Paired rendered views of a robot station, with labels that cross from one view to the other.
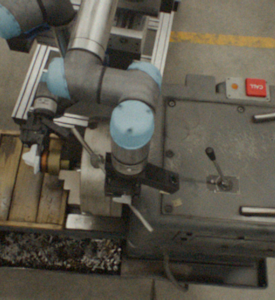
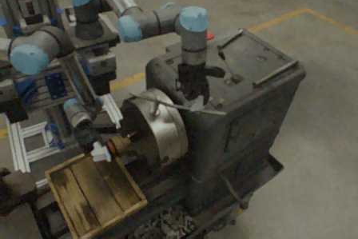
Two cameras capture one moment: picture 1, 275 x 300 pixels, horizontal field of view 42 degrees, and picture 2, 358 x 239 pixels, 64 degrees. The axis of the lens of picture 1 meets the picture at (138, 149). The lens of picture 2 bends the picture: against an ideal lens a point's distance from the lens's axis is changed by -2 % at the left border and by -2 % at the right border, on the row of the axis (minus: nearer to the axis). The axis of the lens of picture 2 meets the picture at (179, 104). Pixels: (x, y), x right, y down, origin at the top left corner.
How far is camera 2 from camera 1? 0.58 m
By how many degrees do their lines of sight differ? 29
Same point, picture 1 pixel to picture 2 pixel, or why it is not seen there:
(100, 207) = (173, 145)
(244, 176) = (240, 72)
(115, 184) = (193, 84)
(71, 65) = (133, 14)
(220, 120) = not seen: hidden behind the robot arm
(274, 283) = (278, 187)
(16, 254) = not seen: outside the picture
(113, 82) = (164, 12)
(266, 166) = (244, 63)
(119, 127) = (192, 16)
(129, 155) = (202, 38)
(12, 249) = not seen: outside the picture
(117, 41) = (99, 66)
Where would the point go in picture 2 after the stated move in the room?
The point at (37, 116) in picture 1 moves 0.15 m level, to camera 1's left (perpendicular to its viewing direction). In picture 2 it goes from (81, 127) to (43, 142)
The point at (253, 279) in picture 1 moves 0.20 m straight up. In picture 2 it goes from (272, 171) to (283, 151)
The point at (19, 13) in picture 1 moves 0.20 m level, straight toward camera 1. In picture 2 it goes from (45, 46) to (87, 65)
